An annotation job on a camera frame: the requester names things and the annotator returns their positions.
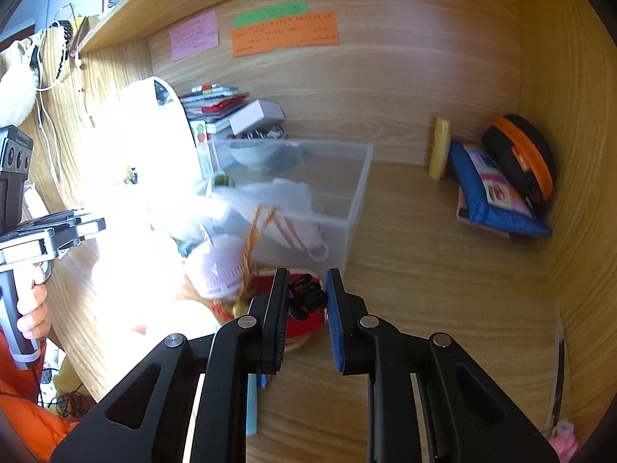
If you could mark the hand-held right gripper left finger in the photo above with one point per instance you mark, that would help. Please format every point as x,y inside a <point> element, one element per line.
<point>274,337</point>

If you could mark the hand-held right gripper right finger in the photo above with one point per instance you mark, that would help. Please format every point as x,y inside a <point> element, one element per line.
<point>335,333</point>

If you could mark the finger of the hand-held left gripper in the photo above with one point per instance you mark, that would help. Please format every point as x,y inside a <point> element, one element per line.
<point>77,225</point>
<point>29,247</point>

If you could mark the black plastic clip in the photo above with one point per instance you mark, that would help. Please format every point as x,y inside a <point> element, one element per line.
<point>306,294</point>

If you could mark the lilac round bowl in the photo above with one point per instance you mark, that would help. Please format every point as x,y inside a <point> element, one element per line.
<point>217,270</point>

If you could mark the clear plastic bin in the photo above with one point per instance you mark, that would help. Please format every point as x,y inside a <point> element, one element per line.
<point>347,188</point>

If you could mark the wooden desktop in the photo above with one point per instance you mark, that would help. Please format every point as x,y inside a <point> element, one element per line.
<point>434,299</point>

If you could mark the person's left hand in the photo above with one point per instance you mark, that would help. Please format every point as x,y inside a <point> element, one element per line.
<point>34,313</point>

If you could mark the light blue tube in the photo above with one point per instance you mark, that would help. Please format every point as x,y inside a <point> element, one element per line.
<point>253,405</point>

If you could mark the white plush toy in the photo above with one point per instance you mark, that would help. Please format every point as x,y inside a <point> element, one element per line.
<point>17,87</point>

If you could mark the white paper bag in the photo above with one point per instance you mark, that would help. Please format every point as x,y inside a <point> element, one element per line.
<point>154,125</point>

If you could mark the black beaded headband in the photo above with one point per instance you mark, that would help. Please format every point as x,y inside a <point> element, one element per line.
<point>64,48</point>

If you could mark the white cloth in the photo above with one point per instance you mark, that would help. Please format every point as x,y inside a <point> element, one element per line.
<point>284,202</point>

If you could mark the fruit print carton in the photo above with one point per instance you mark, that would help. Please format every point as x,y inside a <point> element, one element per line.
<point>201,140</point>

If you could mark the pink flat case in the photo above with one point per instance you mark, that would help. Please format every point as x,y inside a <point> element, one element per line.
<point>463,214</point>

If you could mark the stack of books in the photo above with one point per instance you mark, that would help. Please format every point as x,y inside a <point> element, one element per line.
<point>212,101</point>

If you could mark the pale bowl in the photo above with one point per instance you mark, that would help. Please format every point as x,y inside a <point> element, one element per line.
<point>250,153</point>

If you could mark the pile of small trinkets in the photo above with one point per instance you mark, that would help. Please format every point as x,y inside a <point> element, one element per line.
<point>262,132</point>

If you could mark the blue pouch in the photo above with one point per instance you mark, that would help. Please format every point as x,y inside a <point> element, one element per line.
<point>496,202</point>

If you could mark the small white box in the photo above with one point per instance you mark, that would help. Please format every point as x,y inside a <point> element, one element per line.
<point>255,115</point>

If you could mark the yellow bottle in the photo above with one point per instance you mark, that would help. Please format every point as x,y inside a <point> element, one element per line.
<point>439,147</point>

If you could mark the pink paper note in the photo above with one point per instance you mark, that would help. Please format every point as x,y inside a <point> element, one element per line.
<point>193,36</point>

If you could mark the dark edged card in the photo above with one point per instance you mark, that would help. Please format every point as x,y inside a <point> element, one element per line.
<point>560,376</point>

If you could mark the wooden shelf board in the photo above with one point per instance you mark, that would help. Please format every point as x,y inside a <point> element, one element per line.
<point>193,0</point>

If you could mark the pink fluffy item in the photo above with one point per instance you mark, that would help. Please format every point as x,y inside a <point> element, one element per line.
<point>564,446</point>

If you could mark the black orange round case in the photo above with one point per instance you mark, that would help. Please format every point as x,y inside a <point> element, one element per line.
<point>525,154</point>

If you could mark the orange paper note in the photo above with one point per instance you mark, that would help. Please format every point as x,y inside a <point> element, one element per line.
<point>284,33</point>

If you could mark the green paper note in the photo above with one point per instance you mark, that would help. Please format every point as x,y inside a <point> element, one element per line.
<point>270,13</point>

